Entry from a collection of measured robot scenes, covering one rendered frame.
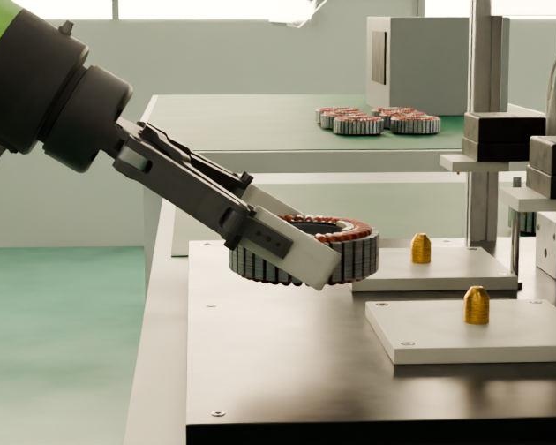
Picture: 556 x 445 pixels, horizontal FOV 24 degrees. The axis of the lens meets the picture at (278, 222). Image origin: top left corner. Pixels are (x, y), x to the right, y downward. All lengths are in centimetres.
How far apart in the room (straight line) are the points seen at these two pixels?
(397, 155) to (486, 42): 118
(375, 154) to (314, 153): 12
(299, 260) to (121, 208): 485
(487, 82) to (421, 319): 46
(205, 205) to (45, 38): 17
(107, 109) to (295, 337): 23
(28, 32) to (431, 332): 36
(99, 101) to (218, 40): 476
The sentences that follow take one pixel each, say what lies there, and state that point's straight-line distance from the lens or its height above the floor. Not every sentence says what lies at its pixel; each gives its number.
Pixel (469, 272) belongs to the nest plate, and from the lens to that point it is 118.
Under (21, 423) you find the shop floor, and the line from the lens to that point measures 333.
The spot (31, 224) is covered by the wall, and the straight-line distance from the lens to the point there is 578.
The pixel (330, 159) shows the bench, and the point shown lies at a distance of 254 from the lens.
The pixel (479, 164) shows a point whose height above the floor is 88.
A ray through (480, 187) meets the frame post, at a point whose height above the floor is 83.
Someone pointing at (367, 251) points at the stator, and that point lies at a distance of 93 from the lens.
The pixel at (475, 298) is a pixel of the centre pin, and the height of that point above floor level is 80.
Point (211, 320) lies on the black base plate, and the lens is 104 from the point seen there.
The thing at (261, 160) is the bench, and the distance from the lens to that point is 253.
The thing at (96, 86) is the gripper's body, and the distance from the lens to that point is 92.
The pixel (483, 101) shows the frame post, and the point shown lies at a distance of 140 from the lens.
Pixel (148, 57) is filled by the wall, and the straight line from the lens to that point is 567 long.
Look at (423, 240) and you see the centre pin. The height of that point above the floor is 80.
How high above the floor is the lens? 101
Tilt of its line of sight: 9 degrees down
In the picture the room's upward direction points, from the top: straight up
